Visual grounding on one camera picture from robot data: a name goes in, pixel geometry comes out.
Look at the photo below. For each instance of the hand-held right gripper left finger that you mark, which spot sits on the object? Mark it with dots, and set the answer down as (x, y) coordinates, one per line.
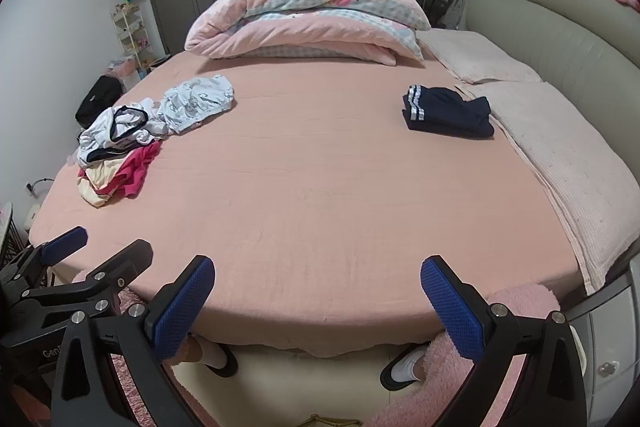
(182, 307)

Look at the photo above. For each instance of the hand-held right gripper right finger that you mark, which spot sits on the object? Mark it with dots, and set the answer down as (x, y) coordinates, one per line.
(452, 307)

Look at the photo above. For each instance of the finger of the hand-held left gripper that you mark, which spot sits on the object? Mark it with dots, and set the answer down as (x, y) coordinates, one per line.
(62, 243)
(117, 264)

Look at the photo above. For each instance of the light blue cartoon pajama pants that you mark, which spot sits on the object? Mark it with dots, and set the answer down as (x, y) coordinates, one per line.
(197, 104)

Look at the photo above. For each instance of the pink fluffy pajamas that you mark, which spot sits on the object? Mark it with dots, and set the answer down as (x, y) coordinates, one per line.
(520, 302)

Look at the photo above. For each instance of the cream garment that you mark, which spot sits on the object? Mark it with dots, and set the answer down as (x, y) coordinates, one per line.
(100, 184)

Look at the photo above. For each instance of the person's left shoe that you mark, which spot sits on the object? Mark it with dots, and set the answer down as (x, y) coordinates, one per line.
(222, 364)

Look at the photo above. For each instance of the person's shoe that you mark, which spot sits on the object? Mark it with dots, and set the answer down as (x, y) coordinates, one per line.
(400, 372)
(222, 364)

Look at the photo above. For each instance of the person's right shoe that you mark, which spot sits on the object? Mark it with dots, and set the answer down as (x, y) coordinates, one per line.
(400, 372)

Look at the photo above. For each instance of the mauve shaggy rug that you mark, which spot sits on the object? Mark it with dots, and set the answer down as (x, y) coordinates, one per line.
(122, 372)

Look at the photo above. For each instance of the magenta garment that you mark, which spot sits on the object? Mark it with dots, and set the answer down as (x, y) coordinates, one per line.
(135, 172)

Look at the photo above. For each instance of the white satin garment dark trim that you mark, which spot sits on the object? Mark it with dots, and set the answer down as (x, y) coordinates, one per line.
(107, 132)

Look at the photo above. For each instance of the black bag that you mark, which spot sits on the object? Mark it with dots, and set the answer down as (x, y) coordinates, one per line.
(97, 99)

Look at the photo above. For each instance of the grey nightstand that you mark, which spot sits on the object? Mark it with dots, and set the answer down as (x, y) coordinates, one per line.
(605, 332)

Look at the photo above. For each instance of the pink bed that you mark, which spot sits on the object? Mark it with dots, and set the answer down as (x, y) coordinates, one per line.
(325, 182)

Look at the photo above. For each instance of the pink storage box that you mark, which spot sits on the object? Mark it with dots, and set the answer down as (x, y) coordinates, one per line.
(120, 69)

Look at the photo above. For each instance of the navy shorts with white stripes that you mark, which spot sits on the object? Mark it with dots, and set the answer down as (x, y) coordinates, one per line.
(450, 112)

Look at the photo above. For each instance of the white shelf rack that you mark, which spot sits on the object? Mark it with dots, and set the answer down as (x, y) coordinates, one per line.
(129, 32)

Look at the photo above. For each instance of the grey green padded headboard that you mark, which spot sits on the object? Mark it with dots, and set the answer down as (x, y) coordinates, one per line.
(560, 17)

